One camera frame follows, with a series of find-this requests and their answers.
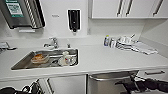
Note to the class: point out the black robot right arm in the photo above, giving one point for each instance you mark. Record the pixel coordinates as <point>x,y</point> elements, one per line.
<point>158,87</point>

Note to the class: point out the stainless steel sink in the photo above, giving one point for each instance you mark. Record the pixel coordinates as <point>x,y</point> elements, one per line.
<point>26,61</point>

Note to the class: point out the orange bowl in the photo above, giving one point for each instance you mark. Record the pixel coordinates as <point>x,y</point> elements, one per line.
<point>40,58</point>

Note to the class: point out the white lower double-door cabinet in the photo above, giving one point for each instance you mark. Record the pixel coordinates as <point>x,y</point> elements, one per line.
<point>66,85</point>

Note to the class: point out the small white jar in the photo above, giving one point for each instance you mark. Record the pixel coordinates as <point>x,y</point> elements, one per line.
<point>113,43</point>

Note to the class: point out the stack of white dishes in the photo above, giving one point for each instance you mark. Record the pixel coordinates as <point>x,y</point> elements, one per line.
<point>125,40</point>

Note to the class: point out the white bottle blue label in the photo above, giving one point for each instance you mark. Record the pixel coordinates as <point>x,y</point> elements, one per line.
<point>106,41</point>

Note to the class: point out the white mug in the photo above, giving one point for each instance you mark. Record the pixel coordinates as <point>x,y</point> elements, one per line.
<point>67,58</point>

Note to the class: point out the chrome sink faucet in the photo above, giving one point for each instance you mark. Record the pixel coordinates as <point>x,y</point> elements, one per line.
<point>52,42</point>

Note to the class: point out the small sink soap pump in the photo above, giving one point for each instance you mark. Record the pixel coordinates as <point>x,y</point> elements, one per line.
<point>68,45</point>

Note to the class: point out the white upper cabinet wide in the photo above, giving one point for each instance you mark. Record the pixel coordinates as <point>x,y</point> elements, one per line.
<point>110,8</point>

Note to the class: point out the grey paper towel dispenser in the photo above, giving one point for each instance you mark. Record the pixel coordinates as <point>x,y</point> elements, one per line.
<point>20,11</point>

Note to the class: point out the small wall label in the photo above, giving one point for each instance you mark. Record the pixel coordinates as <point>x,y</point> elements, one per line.
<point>55,15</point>

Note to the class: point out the black wall soap dispenser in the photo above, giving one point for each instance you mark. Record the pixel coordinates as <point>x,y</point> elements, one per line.
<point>74,20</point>

